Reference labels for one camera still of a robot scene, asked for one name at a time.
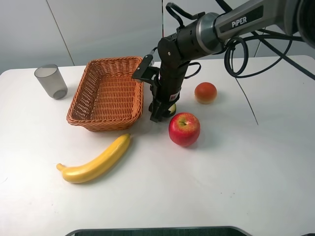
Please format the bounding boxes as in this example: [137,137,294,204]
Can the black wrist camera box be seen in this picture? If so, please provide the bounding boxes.
[131,54,159,85]

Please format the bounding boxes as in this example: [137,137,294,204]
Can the grey translucent plastic cup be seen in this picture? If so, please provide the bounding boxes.
[34,64,68,100]

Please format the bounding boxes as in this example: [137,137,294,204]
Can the yellow banana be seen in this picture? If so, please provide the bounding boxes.
[56,134,131,184]

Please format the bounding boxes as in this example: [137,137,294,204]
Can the red apple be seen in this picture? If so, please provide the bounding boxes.
[168,113,201,147]

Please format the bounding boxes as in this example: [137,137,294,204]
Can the dark monitor edge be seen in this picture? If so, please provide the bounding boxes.
[67,226,250,236]

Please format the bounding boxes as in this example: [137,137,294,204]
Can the halved avocado with pit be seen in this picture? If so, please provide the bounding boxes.
[168,103,176,117]

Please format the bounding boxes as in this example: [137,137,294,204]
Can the round orange bread bun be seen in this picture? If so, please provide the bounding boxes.
[194,82,217,104]

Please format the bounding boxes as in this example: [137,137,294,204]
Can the brown wicker basket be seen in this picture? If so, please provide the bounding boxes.
[66,57,144,132]

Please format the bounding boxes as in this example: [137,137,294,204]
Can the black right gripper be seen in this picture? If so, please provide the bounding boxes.
[149,60,189,122]

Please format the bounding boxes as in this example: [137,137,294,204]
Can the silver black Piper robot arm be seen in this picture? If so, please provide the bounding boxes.
[150,0,315,122]

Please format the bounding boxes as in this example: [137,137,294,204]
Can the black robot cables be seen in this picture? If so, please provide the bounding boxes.
[165,0,315,126]

